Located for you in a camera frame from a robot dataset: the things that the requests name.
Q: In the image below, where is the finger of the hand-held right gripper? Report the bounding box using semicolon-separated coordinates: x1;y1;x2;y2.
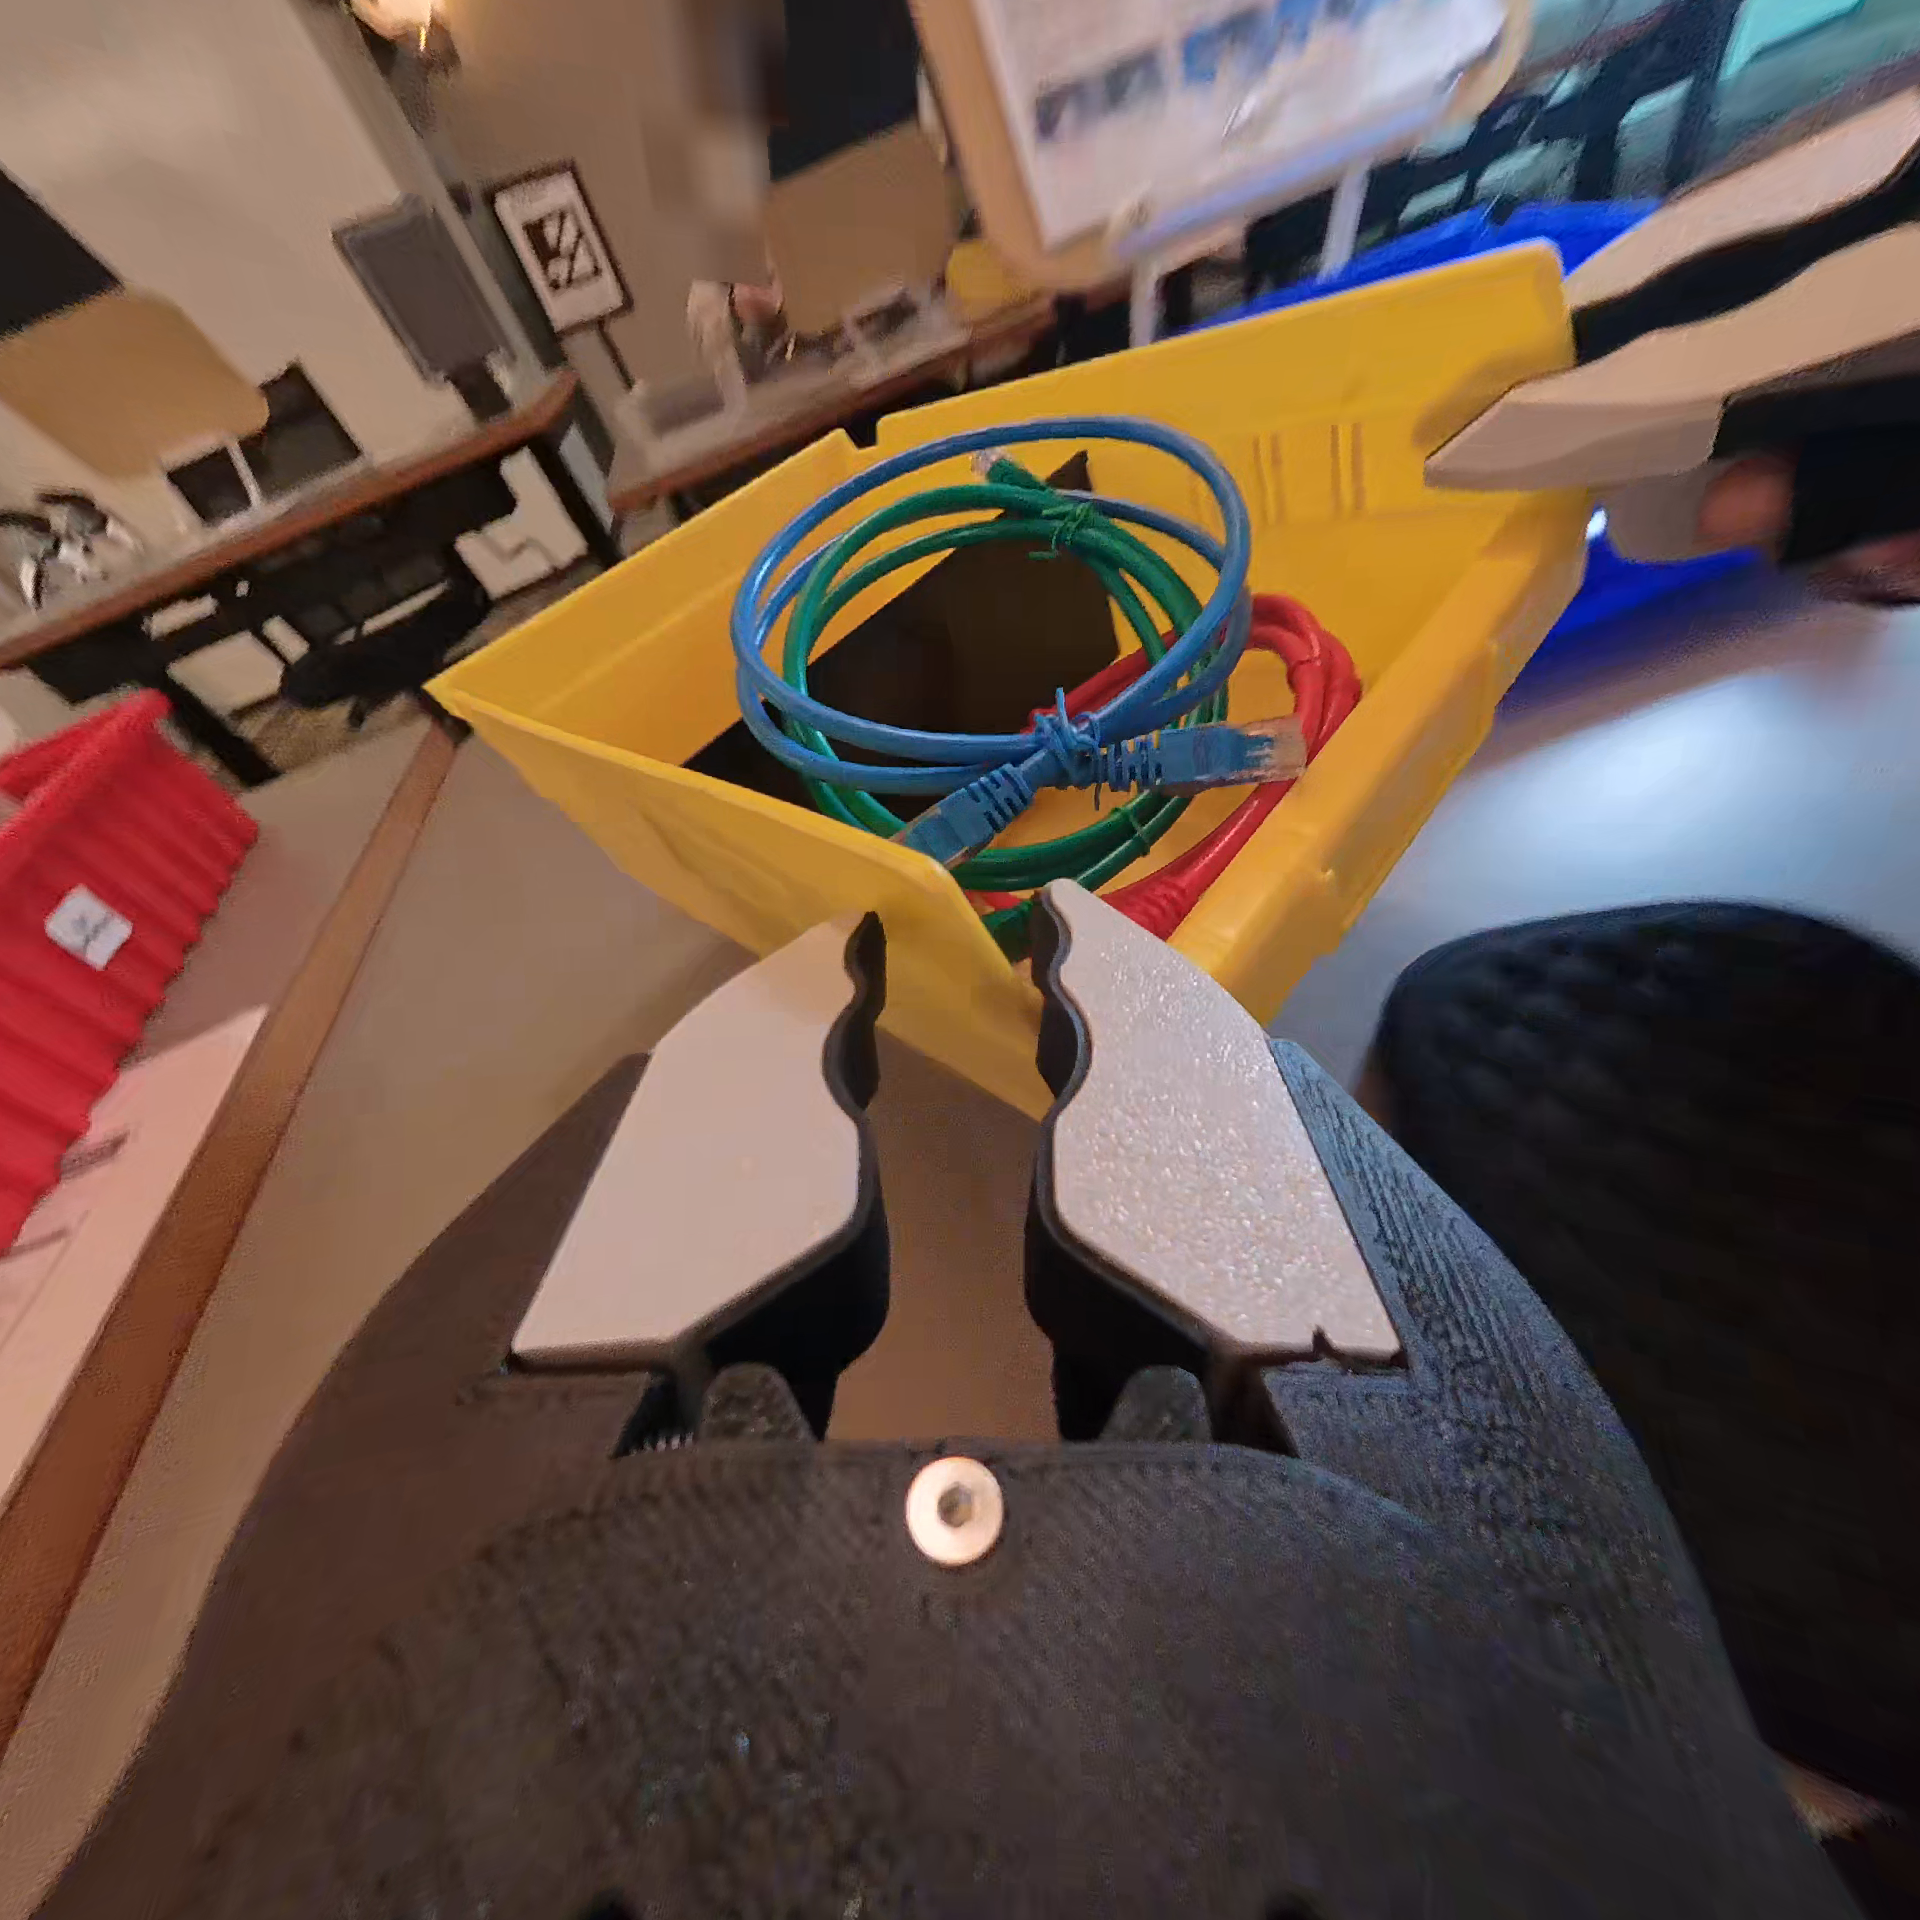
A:
1423;282;1920;566
1559;94;1920;365

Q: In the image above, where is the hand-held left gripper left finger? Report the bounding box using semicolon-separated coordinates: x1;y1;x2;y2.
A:
506;911;892;1366

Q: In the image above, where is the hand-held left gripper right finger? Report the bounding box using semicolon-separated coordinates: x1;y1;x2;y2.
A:
1024;877;1406;1366

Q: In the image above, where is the red ethernet cable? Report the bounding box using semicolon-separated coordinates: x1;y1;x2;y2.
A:
967;592;1367;938

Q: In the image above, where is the blue ethernet cable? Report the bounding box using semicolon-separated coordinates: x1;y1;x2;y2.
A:
732;416;1310;868

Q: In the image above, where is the yellow plastic bin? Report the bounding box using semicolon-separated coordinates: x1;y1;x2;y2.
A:
428;240;1596;1118

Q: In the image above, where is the green ethernet cable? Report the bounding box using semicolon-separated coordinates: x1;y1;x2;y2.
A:
780;448;1235;895

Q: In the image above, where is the person's right hand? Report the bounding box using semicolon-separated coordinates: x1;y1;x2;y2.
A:
1702;455;1920;605

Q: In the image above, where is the blue plastic bin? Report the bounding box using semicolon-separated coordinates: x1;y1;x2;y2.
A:
1186;195;1764;676

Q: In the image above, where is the black mesh pad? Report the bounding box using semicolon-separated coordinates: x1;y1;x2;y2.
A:
1371;900;1920;1800

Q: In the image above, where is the printed instruction sheet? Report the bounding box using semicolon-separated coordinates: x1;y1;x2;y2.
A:
973;0;1514;250

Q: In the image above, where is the red plastic bin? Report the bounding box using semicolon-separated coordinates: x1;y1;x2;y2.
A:
0;689;259;1255

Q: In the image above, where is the grey tablet screen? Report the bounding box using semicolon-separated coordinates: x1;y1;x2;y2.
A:
333;195;516;383

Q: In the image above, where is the framed marker tag sign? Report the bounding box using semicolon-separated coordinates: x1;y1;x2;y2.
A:
486;161;632;335

